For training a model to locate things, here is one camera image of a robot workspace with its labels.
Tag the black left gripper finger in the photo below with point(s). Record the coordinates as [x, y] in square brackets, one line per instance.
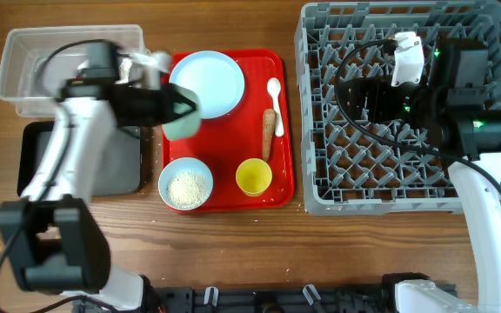
[183, 95]
[187, 116]

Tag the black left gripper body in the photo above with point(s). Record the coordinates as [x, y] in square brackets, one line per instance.
[150, 106]

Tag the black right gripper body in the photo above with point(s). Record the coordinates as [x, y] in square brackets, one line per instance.
[387, 103]

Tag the green bowl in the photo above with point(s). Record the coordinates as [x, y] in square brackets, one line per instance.
[174, 133]

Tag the light blue plate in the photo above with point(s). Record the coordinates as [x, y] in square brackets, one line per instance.
[216, 79]

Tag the light blue bowl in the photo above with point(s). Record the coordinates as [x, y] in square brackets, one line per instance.
[184, 163]

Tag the white rice pile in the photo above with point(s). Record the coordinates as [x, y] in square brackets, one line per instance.
[188, 189]

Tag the orange carrot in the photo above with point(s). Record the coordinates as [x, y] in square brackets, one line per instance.
[268, 130]

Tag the yellow cup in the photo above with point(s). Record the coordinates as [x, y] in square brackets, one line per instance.
[253, 176]

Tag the white napkin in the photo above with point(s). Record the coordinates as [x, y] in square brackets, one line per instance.
[131, 69]

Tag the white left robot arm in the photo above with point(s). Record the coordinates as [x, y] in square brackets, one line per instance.
[51, 241]

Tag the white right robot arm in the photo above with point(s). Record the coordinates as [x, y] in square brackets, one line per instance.
[445, 97]

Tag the black waste tray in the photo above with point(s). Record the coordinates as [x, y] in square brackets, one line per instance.
[120, 168]

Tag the grey dishwasher rack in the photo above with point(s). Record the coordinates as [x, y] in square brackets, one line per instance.
[353, 170]

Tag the red serving tray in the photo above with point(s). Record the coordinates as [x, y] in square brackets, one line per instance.
[223, 143]

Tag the white plastic spoon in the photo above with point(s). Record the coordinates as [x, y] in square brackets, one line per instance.
[274, 90]

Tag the clear plastic bin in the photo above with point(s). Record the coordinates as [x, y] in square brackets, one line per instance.
[25, 49]

